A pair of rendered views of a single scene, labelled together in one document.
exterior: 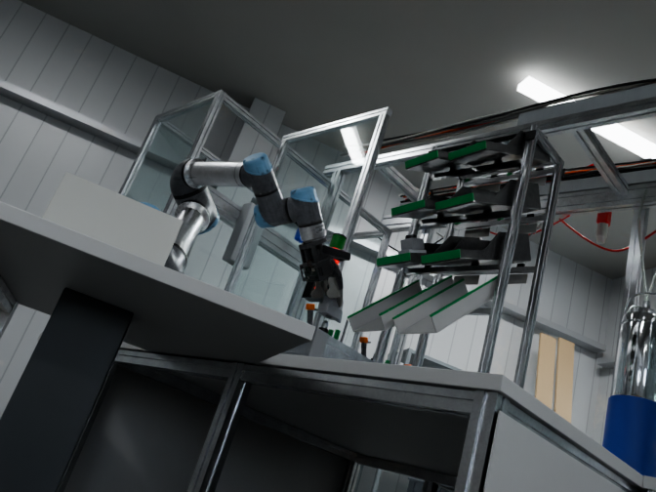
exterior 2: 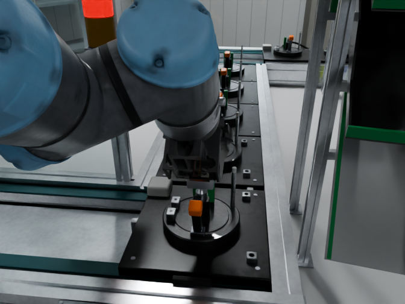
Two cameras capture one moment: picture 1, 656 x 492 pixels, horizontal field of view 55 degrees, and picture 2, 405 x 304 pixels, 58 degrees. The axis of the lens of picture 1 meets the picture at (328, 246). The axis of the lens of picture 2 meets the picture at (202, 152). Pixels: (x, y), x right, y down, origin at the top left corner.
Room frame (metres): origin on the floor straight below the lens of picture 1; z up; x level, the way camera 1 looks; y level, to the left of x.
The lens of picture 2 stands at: (1.40, 0.29, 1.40)
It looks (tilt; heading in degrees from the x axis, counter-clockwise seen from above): 28 degrees down; 317
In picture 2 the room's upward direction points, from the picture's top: straight up
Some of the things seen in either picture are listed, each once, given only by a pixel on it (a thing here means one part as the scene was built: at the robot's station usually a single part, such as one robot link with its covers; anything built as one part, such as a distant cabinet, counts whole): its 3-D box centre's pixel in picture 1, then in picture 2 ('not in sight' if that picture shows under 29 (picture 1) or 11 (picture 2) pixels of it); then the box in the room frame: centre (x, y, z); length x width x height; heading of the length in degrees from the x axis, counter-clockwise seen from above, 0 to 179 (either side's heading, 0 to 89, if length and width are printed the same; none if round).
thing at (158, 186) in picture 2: not in sight; (160, 189); (1.93, -0.07, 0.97); 0.05 x 0.05 x 0.04; 41
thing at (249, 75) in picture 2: not in sight; (228, 61); (2.44, -0.81, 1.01); 0.24 x 0.24 x 0.13; 41
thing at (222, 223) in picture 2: not in sight; (201, 218); (1.79, -0.06, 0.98); 0.14 x 0.14 x 0.02
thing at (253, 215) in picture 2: not in sight; (201, 227); (1.79, -0.06, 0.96); 0.24 x 0.24 x 0.02; 41
